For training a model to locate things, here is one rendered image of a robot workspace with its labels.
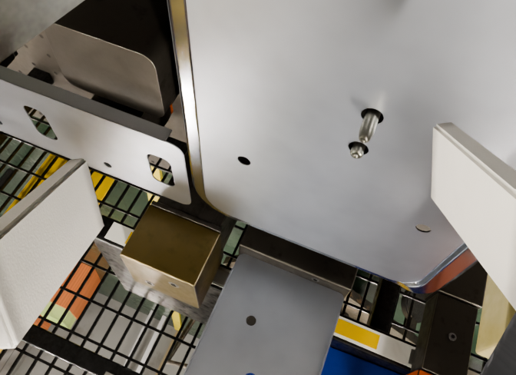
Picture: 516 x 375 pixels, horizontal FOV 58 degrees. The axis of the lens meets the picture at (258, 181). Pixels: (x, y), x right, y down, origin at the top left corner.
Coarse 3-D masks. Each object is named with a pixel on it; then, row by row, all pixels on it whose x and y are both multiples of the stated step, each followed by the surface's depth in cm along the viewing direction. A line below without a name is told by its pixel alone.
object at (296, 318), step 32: (224, 288) 46; (256, 288) 46; (288, 288) 47; (320, 288) 47; (224, 320) 45; (256, 320) 45; (288, 320) 45; (320, 320) 45; (224, 352) 43; (256, 352) 43; (288, 352) 44; (320, 352) 44
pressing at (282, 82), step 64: (192, 0) 23; (256, 0) 21; (320, 0) 20; (384, 0) 19; (448, 0) 18; (512, 0) 17; (192, 64) 26; (256, 64) 24; (320, 64) 23; (384, 64) 21; (448, 64) 20; (512, 64) 19; (192, 128) 33; (256, 128) 29; (320, 128) 27; (384, 128) 25; (512, 128) 21; (256, 192) 36; (320, 192) 32; (384, 192) 29; (384, 256) 37; (448, 256) 33
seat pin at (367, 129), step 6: (372, 108) 24; (366, 114) 24; (372, 114) 24; (378, 114) 24; (366, 120) 24; (372, 120) 24; (378, 120) 24; (360, 126) 24; (366, 126) 23; (372, 126) 24; (360, 132) 23; (366, 132) 23; (372, 132) 23; (360, 138) 23; (366, 138) 23
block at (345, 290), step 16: (256, 240) 47; (272, 240) 47; (256, 256) 47; (272, 256) 46; (288, 256) 47; (304, 256) 47; (320, 256) 47; (304, 272) 46; (320, 272) 46; (336, 272) 46; (352, 272) 46; (336, 288) 46
